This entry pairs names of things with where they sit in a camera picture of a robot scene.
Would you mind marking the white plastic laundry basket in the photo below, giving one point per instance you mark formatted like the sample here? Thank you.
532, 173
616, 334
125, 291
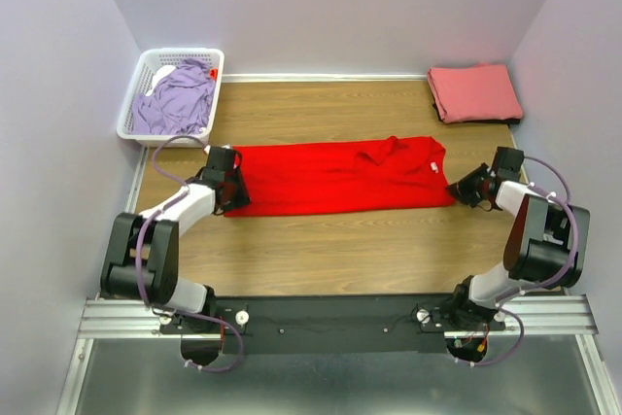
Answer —
149, 62

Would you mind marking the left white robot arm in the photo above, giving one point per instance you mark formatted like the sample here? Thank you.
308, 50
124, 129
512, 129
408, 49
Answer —
142, 258

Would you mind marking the small red item in basket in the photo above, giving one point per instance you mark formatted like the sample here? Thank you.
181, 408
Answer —
213, 73

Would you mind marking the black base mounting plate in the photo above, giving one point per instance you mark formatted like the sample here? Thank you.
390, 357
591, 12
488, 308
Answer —
330, 324

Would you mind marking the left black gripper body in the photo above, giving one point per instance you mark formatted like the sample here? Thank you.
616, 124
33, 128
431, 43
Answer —
238, 195

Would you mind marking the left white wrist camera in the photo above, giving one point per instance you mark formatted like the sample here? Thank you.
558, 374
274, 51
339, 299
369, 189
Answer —
221, 163

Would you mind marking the white garment in basket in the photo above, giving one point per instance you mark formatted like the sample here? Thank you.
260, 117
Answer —
158, 76

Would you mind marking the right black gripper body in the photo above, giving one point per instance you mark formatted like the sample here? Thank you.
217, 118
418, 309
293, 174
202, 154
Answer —
481, 174

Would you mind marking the purple t shirt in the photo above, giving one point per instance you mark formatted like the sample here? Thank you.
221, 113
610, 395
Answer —
181, 103

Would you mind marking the red t shirt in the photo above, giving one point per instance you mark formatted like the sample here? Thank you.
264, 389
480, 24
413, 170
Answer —
344, 177

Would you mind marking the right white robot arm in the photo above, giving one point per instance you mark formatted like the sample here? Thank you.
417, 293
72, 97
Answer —
545, 248

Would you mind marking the folded pink t shirt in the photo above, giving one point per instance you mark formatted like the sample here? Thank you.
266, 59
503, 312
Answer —
481, 84

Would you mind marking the aluminium frame rail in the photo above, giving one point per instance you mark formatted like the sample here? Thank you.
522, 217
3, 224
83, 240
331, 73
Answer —
545, 361

